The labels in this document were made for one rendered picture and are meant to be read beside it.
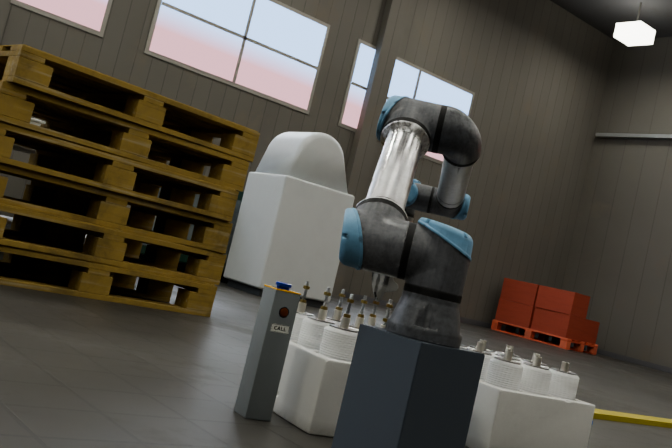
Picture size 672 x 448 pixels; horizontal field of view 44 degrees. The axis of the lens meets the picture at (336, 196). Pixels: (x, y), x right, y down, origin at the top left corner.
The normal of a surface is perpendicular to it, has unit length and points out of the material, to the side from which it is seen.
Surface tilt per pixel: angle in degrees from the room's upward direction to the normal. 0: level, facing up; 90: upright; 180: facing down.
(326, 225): 90
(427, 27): 90
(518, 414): 90
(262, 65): 90
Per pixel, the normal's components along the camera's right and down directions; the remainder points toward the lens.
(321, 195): 0.58, 0.07
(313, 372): -0.84, -0.24
